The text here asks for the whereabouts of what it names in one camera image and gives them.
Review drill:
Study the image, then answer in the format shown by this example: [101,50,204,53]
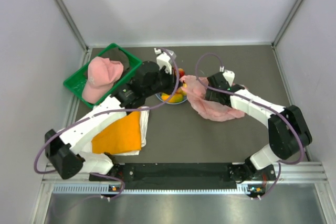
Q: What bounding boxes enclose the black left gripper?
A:
[144,65,182,98]

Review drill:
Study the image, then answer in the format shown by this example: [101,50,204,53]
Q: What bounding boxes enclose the pink plastic bag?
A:
[180,75,245,122]

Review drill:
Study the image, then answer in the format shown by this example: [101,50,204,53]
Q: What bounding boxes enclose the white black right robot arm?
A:
[205,71,312,183]

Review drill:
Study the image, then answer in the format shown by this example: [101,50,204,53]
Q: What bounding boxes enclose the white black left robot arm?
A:
[45,60,180,180]

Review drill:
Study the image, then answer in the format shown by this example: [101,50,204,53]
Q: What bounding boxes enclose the blue fruit plate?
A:
[156,92,187,105]

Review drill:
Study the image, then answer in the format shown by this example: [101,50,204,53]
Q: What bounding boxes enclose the orange green mango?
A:
[161,93,184,103]

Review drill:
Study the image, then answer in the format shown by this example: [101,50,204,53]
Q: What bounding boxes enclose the dark grey cloth in bin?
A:
[82,47,131,83]

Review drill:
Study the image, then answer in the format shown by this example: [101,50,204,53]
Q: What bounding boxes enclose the pink baseball cap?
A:
[82,56,124,104]

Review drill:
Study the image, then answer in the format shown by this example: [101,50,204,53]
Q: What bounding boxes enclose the orange folded cloth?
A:
[92,112,142,155]

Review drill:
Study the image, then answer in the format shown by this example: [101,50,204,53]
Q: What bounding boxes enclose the green plastic bin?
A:
[64,43,142,109]

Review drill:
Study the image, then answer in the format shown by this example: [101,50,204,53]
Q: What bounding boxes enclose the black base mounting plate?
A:
[108,163,276,189]

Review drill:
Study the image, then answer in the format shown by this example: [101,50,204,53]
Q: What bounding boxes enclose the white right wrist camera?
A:
[219,66,235,86]

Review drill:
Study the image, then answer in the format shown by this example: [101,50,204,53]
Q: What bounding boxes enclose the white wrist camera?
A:
[154,48,176,74]
[219,66,235,86]

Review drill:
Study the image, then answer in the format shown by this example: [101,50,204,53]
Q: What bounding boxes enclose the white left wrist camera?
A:
[154,48,176,74]

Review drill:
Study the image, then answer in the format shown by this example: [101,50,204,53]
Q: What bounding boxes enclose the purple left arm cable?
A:
[34,47,182,201]

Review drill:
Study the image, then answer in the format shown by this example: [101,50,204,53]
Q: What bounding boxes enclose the grey slotted cable duct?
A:
[52,184,250,195]

